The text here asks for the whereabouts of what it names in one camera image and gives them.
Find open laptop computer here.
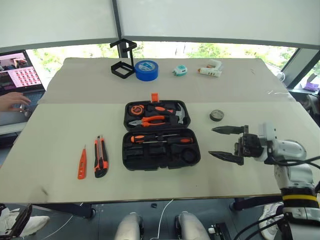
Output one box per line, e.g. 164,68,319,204
0,49,47,127

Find orange voltage tester pen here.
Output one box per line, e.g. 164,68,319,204
77,144,88,181

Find grey slanted window frame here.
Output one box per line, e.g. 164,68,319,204
282,47,320,88

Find black plastic tool case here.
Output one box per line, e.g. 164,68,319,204
121,92,202,172

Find black wire frame stand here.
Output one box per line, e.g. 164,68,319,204
109,39,138,80

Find white knit sneaker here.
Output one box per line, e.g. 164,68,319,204
258,202,285,238

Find blue tape roll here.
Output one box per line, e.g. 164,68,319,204
134,59,160,82

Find purple object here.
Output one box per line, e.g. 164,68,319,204
302,81,320,91

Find orange black utility knife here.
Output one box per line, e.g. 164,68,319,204
93,135,110,179

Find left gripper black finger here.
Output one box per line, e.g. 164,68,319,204
0,204,33,236

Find silver rounded robot leg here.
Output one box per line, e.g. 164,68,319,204
114,212,145,240
174,211,211,240

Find black floor device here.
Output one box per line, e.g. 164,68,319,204
207,222,233,240

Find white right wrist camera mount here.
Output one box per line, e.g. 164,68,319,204
252,121,278,163

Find orange handled pliers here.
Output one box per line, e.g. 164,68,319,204
128,114,170,128

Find white floor cable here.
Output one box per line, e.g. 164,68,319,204
157,199,175,240

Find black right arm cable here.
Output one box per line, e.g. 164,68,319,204
264,143,320,167

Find white roller blind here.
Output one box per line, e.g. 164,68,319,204
0,0,121,48
116,0,320,50

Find orange black handled screwdriver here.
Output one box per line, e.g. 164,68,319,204
128,133,181,145
142,136,195,145

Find teal white tape measure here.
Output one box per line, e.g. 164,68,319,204
171,64,188,77

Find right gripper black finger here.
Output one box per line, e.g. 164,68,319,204
208,150,245,166
211,124,250,136

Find eyeglasses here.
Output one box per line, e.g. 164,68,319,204
19,105,32,118

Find white glue gun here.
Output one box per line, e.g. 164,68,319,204
196,59,224,79

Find claw hammer orange black handle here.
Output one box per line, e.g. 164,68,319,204
146,103,187,125

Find bystander bare hand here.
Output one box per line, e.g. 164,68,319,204
0,91,32,113

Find orange black tape measure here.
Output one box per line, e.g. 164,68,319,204
129,104,144,116

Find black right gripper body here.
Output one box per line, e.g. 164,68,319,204
234,132,265,158

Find grey window frame post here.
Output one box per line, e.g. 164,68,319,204
111,0,126,60

